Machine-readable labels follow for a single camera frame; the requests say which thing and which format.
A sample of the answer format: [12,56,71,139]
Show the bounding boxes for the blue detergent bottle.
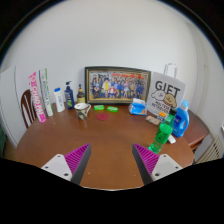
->
[172,99,191,138]

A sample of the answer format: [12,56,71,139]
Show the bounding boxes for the colourful puzzle cube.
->
[157,111,168,122]

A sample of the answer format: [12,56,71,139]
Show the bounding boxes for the green plastic drink bottle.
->
[148,107,178,155]

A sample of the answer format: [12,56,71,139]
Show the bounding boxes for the framed group picture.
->
[84,65,152,106]

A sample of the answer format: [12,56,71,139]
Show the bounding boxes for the white printed paper bag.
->
[146,62,187,118]

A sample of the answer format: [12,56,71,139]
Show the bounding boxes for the dark blue pump bottle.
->
[64,80,75,110]

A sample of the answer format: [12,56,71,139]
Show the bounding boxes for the brown wooden chair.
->
[20,88,38,129]

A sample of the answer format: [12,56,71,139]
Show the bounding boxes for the white radiator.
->
[196,134,224,164]

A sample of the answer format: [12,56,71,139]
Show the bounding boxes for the long pink printed box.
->
[28,70,48,124]

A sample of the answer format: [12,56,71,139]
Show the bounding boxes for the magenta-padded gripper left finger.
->
[40,143,92,185]

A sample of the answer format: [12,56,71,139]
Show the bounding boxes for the white bottle with blue cap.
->
[53,87,66,113]

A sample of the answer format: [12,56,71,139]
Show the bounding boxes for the dark amber pump bottle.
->
[76,83,87,104]

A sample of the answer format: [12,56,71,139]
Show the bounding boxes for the white remote control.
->
[166,134,177,145]

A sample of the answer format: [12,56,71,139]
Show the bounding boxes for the long green white box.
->
[38,68,55,118]

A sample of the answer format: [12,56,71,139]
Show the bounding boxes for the blue tissue pack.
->
[128,97,148,117]

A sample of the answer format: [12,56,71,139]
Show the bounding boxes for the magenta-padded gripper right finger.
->
[132,143,184,185]

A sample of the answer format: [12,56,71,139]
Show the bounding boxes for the small patterned snack pack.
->
[145,114,162,127]

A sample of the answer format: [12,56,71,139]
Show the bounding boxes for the flat round red coaster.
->
[96,112,110,122]

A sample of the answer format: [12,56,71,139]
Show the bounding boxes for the patterned ceramic mug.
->
[73,102,92,121]

